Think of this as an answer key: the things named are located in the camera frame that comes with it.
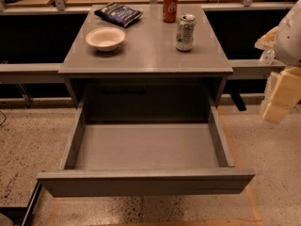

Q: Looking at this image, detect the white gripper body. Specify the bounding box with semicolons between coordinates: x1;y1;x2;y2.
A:
268;66;301;109

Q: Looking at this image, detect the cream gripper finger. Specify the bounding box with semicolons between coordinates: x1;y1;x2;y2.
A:
260;101;290;124

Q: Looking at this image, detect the grey top drawer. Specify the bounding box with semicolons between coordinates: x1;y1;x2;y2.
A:
38;91;255;197

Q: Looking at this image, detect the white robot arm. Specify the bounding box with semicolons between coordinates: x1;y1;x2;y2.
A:
255;0;301;123

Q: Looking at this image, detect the grey drawer cabinet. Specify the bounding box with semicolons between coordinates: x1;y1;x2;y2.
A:
59;5;232;123

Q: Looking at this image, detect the clear sanitizer bottle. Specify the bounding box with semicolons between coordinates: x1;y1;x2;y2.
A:
259;49;275;66

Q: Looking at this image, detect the green white soda can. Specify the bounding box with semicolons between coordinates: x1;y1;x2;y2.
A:
176;14;196;52

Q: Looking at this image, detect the red cola can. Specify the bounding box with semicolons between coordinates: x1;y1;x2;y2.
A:
163;0;178;23

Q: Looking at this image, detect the dark blue chip bag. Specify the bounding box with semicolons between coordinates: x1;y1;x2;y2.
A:
94;2;143;27

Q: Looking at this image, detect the white bowl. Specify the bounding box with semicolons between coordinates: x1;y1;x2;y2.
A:
86;27;125;52

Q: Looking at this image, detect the black metal bar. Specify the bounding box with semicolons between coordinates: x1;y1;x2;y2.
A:
0;183;42;226

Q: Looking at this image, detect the grey metal rail shelf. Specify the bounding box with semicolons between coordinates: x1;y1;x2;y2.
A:
0;59;285;84

